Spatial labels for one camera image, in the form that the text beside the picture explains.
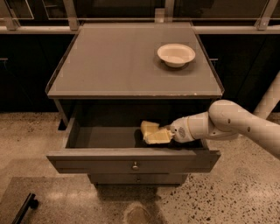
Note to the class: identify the grey drawer cabinet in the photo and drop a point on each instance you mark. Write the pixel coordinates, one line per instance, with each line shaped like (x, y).
(115, 68)

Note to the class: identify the round floor drain cover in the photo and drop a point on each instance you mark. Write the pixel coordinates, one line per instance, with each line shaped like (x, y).
(136, 214)

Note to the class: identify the metal top drawer knob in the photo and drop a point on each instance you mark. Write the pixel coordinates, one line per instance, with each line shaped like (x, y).
(135, 167)

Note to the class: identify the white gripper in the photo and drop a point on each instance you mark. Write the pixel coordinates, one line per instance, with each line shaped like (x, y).
(179, 131)

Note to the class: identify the lower drawer front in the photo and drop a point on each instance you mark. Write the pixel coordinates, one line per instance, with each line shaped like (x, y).
(130, 179)

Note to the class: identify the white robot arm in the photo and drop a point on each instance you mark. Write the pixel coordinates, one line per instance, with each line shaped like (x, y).
(224, 120)

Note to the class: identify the black bar with wheel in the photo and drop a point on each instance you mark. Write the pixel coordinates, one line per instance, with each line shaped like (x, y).
(30, 202)

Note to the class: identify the yellow sponge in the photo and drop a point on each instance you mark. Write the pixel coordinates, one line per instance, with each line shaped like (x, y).
(148, 128)

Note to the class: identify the white bowl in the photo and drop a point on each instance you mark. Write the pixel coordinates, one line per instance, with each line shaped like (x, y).
(176, 55)

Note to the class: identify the open top drawer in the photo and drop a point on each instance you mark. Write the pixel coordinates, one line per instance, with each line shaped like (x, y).
(106, 144)

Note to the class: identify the metal railing frame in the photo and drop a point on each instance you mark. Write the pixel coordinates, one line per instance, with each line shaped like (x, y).
(213, 17)

